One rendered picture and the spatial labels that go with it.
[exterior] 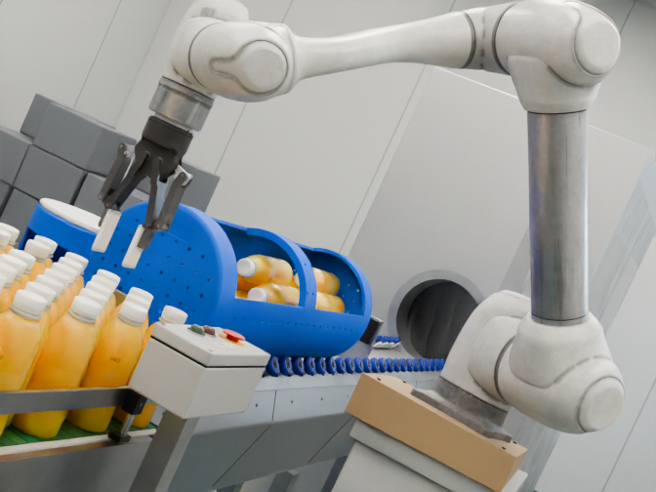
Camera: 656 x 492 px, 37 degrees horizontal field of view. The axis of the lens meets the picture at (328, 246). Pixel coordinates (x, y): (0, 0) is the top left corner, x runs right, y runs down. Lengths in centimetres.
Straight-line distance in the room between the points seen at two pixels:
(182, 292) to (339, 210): 535
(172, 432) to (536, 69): 81
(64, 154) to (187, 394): 434
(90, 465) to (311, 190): 581
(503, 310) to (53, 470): 94
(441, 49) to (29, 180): 424
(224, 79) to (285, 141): 594
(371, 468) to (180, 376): 64
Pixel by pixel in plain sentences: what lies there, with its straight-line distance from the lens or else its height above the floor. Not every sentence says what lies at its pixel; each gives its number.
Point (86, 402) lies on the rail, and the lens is 142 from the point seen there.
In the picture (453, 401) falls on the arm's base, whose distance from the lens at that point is 195.
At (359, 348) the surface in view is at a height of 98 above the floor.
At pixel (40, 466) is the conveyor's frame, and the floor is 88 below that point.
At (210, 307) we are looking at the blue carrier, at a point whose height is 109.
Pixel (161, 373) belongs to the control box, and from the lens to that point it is 139.
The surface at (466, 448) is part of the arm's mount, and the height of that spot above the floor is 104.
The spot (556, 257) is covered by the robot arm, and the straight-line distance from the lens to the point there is 173.
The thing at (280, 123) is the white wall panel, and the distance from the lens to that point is 734.
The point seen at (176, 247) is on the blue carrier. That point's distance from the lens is 180.
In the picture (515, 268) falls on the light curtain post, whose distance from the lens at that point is 303.
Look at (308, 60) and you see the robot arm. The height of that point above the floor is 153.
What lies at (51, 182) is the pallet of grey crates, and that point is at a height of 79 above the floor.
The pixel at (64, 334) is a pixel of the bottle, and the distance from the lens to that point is 137.
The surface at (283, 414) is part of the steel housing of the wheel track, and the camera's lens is 232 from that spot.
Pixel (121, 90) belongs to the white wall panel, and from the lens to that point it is 782.
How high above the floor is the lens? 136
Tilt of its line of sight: 3 degrees down
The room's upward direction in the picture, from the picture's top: 25 degrees clockwise
